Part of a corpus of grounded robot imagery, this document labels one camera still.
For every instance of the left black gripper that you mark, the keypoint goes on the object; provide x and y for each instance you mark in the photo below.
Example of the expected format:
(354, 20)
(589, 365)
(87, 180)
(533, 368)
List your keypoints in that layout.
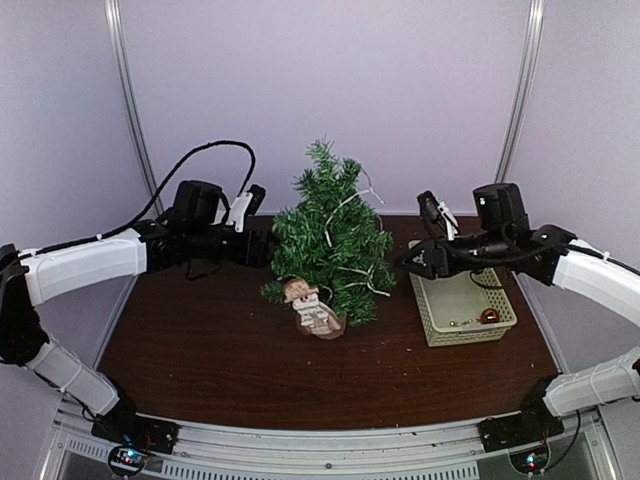
(258, 259)

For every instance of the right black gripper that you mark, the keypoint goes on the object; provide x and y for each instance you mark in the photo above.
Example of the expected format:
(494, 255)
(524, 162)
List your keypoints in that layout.
(435, 262)

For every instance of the small green christmas tree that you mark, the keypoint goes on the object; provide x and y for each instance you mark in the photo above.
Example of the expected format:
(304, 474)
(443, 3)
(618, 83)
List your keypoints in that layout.
(333, 238)

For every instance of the red bauble ornament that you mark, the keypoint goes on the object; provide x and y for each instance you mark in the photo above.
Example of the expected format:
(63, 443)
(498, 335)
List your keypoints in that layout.
(489, 316)

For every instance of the white round ornament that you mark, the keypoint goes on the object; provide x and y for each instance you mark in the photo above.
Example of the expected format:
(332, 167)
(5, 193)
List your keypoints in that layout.
(313, 317)

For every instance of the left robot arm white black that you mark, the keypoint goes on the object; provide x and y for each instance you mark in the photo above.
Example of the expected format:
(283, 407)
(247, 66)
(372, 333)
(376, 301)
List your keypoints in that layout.
(194, 228)

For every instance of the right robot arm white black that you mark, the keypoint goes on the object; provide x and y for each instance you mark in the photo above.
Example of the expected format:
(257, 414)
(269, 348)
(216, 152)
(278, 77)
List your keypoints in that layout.
(550, 255)

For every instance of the beige plastic basket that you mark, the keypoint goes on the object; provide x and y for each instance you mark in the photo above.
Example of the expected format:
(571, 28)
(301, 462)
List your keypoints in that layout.
(460, 298)

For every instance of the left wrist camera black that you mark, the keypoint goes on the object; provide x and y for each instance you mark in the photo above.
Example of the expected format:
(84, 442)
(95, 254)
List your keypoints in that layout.
(246, 204)

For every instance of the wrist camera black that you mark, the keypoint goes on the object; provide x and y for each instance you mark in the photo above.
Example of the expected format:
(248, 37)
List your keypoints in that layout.
(246, 204)
(434, 211)

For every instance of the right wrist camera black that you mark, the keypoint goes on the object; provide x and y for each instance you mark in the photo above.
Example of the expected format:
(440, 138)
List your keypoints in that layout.
(434, 211)

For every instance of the front aluminium rail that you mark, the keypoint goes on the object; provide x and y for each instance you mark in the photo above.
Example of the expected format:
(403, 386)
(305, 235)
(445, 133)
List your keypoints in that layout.
(442, 451)

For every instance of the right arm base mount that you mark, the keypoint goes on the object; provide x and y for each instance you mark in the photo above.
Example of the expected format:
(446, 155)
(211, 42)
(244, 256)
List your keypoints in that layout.
(533, 423)

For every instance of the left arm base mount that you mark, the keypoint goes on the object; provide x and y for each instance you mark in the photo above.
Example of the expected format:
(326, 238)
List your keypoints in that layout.
(124, 425)

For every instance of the right aluminium frame post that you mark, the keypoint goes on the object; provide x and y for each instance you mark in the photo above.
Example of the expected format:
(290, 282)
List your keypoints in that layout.
(527, 70)

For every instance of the aluminium frame post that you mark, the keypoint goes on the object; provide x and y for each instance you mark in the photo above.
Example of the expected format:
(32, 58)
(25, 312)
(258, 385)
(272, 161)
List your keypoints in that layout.
(527, 70)
(117, 38)

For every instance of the left aluminium frame post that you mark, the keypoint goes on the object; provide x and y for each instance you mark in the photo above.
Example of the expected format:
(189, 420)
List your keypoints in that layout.
(117, 38)

